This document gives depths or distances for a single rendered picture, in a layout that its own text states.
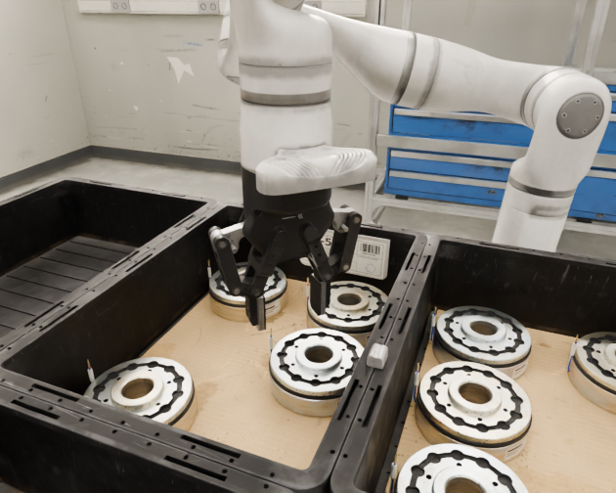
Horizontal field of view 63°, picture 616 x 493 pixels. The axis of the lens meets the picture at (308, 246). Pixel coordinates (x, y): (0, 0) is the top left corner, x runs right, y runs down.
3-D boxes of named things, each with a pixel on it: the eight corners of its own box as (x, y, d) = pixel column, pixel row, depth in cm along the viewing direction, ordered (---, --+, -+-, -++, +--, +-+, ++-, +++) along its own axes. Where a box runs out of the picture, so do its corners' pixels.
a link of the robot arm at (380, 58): (230, 2, 68) (410, 44, 70) (218, 73, 68) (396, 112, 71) (225, -27, 58) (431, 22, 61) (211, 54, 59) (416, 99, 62)
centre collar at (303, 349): (305, 338, 55) (305, 334, 54) (348, 349, 53) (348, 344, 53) (287, 367, 51) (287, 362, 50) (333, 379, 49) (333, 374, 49)
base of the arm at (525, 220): (487, 261, 87) (511, 169, 78) (544, 276, 84) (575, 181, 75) (478, 288, 79) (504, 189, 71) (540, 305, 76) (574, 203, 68)
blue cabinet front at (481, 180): (384, 192, 246) (393, 73, 221) (542, 211, 224) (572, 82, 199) (382, 194, 244) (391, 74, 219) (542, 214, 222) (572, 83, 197)
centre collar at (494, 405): (450, 374, 50) (451, 369, 49) (503, 386, 48) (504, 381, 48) (443, 408, 46) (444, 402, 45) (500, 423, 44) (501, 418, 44)
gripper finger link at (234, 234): (253, 206, 43) (262, 228, 44) (203, 230, 42) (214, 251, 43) (262, 216, 41) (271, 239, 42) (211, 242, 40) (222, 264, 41)
